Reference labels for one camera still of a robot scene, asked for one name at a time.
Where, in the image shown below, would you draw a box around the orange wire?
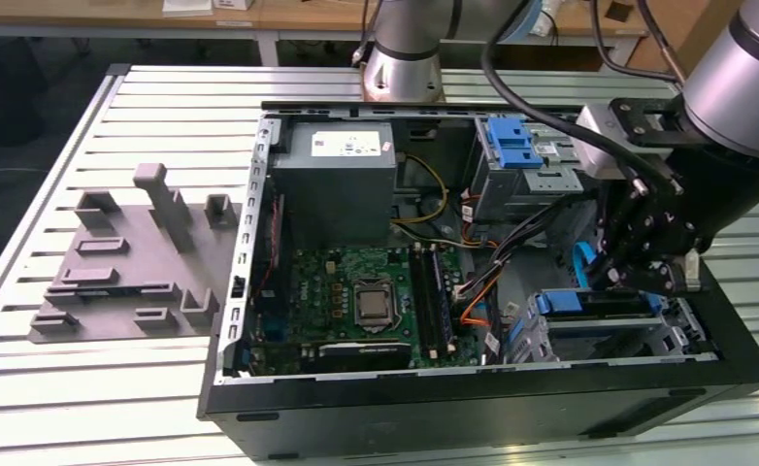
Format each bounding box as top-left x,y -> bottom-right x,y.
460,269 -> 504,326

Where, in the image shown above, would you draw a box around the thin red wire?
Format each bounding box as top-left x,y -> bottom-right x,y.
253,193 -> 285,298

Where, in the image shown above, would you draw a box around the black RAM slot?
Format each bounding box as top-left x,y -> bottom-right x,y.
411,245 -> 443,360

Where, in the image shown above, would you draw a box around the wooden cabinet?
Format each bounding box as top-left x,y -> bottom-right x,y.
624,0 -> 743,83

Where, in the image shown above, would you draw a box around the black graphics card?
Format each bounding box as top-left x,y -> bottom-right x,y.
297,339 -> 415,374

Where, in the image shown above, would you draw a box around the black PC case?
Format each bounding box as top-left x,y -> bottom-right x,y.
196,99 -> 759,462

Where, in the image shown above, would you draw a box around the blue SATA wire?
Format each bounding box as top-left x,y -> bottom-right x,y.
571,241 -> 607,292

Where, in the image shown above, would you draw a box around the CPU socket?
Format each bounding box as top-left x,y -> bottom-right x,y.
349,276 -> 404,336

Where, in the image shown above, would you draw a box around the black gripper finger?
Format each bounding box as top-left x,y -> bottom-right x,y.
631,251 -> 704,296
596,169 -> 683,292

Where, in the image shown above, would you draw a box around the green motherboard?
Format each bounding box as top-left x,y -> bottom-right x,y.
248,245 -> 484,375

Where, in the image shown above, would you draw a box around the clear plastic bag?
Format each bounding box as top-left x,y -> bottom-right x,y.
537,0 -> 559,38

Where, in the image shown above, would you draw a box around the silver CPU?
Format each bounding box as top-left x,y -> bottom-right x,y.
352,285 -> 397,324

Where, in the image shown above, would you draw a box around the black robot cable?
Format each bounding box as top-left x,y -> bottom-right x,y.
480,0 -> 686,195

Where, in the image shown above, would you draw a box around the black cable bundle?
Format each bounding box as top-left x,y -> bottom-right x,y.
479,193 -> 604,312

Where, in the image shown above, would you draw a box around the yellow power wires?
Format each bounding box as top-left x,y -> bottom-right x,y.
391,153 -> 449,225

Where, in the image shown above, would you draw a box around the grey parts rack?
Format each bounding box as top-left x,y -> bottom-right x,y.
25,162 -> 245,347

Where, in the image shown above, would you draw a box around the grey power supply unit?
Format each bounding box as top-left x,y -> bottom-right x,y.
268,120 -> 399,247

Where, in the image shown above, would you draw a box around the installed RAM stick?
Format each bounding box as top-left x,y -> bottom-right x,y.
431,256 -> 457,344

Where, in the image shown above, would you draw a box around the RAM stick with blue label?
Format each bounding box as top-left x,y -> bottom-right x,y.
75,288 -> 164,299

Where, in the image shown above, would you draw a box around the blue drive latch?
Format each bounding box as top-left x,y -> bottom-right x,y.
487,116 -> 536,169

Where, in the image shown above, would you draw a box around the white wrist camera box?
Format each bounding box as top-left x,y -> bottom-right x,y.
576,105 -> 640,182

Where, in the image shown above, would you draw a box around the wooden desk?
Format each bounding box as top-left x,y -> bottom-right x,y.
0,0 -> 652,67

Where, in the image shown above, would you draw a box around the metal optical drive cage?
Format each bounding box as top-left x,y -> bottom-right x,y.
468,116 -> 604,224

